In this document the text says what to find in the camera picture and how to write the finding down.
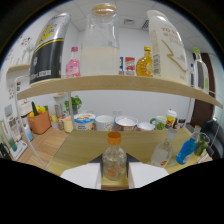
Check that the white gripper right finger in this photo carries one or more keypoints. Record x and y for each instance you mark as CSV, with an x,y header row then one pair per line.
x,y
146,173

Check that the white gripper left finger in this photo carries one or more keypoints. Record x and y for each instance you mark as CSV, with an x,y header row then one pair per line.
x,y
81,175

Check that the clear bottle with orange cap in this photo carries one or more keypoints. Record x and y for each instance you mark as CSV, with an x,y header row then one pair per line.
x,y
114,163

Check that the clear bottle with red label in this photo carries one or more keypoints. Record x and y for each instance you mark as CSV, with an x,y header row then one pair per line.
x,y
161,153

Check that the blue liquid bottle silver cap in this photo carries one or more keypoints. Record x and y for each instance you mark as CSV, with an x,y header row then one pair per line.
x,y
186,150

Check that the small white bowl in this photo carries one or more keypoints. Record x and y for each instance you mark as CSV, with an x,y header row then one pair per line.
x,y
145,126

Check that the white mug with green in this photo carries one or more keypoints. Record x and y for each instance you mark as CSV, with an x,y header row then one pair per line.
x,y
160,124

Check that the blue rimmed paper bowl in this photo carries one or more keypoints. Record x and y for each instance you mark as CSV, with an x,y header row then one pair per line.
x,y
84,122

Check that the patterned white bowl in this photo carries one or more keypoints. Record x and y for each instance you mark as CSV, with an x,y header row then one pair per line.
x,y
126,124

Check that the white bottle with red cap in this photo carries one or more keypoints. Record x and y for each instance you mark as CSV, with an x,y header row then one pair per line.
x,y
171,120

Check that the dark small bottles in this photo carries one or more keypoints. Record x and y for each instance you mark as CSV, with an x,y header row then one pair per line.
x,y
181,124

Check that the glass with green leaves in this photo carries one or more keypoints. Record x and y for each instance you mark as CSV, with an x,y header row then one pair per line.
x,y
201,145

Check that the orange basket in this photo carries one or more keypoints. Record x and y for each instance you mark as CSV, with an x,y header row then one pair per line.
x,y
40,125

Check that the white tray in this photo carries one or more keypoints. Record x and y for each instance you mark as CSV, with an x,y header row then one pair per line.
x,y
18,150

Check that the green potted plant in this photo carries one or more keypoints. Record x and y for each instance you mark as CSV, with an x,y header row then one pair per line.
x,y
74,103

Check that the green toy cucumber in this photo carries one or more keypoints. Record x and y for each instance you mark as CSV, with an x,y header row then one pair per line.
x,y
34,109

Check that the dark brown door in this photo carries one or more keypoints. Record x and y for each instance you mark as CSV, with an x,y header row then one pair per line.
x,y
201,111

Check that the white two-tier wooden shelf rack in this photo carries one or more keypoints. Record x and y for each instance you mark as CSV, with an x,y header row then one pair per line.
x,y
110,83

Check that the amber liquid bottle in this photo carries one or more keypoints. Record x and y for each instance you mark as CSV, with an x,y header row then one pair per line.
x,y
144,66

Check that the small pink bottle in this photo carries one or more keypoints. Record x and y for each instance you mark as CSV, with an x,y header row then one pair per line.
x,y
73,66

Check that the black and silver can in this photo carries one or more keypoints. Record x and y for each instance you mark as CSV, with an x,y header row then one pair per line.
x,y
46,56

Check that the glass jar with wooden lid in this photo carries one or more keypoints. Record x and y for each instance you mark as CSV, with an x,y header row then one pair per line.
x,y
100,50

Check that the white figurine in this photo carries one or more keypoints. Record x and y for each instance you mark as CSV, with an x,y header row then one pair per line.
x,y
26,50

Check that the ceiling air vent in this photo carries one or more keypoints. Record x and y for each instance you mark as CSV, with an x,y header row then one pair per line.
x,y
145,24

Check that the blue wall poster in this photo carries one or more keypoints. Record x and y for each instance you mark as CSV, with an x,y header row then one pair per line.
x,y
121,63

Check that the wooden wall shelf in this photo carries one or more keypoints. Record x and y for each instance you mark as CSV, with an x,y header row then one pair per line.
x,y
18,68

